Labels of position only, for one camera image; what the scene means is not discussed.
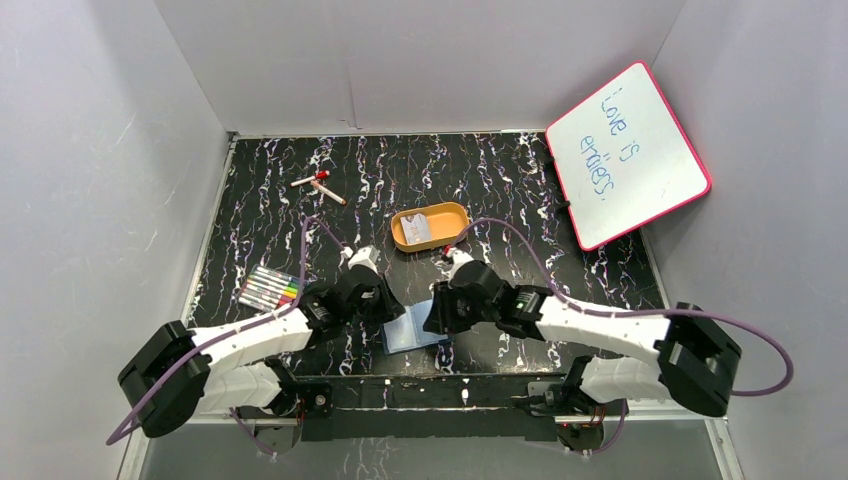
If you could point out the orange oval tray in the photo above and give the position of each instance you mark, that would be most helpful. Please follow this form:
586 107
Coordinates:
447 222

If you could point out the grey credit card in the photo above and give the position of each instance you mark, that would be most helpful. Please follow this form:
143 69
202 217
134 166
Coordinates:
415 228

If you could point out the white marker pen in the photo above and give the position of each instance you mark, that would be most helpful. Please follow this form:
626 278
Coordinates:
327 192

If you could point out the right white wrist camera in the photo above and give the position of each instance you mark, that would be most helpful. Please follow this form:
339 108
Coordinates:
455 258

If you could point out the navy blue card holder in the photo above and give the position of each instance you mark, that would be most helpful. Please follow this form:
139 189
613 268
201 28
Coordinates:
406 333

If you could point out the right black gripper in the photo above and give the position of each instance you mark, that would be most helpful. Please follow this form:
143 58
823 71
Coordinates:
440 318

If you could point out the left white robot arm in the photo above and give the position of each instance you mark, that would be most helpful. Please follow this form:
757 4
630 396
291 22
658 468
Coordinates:
180 372

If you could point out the pink framed whiteboard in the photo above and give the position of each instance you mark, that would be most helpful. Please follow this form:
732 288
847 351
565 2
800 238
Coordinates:
623 158

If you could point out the colourful marker pen set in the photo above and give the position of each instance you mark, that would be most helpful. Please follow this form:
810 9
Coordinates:
266 290

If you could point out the red capped marker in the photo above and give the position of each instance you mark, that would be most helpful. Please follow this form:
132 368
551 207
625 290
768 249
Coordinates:
315 177

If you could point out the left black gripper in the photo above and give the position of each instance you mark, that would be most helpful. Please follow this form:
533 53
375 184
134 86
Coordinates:
386 307

